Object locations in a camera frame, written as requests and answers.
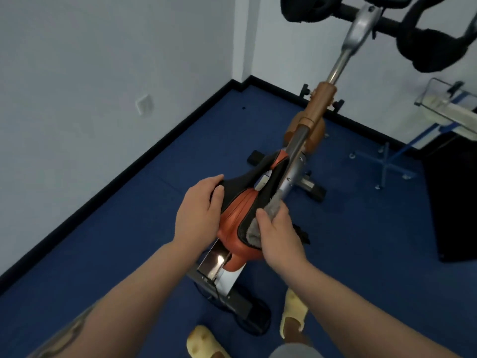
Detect grey cleaning cloth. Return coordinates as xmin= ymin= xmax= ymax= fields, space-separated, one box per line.
xmin=244 ymin=190 xmax=284 ymax=247

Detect blue metal stand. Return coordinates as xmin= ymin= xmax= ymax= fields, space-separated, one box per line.
xmin=348 ymin=119 xmax=458 ymax=191

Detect person's left hand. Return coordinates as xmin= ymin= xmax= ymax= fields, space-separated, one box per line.
xmin=173 ymin=175 xmax=225 ymax=255

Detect person's left forearm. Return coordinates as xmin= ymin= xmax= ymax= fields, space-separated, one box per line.
xmin=25 ymin=240 xmax=217 ymax=358

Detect white wall socket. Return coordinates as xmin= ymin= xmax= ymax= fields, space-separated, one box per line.
xmin=134 ymin=93 xmax=154 ymax=117

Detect orange and black bike saddle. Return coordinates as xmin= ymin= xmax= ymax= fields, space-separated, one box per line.
xmin=210 ymin=150 xmax=290 ymax=262

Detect clear plastic tray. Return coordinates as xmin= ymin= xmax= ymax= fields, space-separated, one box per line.
xmin=414 ymin=77 xmax=477 ymax=143

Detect orange silver exercise bike frame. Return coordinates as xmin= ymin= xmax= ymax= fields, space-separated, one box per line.
xmin=186 ymin=3 xmax=385 ymax=337

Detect person's right forearm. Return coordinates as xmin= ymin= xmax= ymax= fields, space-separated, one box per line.
xmin=281 ymin=259 xmax=464 ymax=358

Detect yellow slipper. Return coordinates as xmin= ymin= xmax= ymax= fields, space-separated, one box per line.
xmin=279 ymin=288 xmax=309 ymax=340
xmin=186 ymin=324 xmax=232 ymax=358

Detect black bike pedal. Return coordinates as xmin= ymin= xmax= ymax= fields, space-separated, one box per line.
xmin=292 ymin=224 xmax=311 ymax=245

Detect grey shorts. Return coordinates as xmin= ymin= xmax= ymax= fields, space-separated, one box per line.
xmin=270 ymin=343 xmax=316 ymax=358

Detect black padded bike handlebar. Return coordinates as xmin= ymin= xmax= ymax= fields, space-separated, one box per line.
xmin=280 ymin=0 xmax=477 ymax=73

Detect person's right hand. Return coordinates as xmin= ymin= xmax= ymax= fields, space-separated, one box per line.
xmin=255 ymin=201 xmax=308 ymax=284

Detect black cabinet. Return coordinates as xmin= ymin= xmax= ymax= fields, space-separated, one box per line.
xmin=421 ymin=132 xmax=477 ymax=264

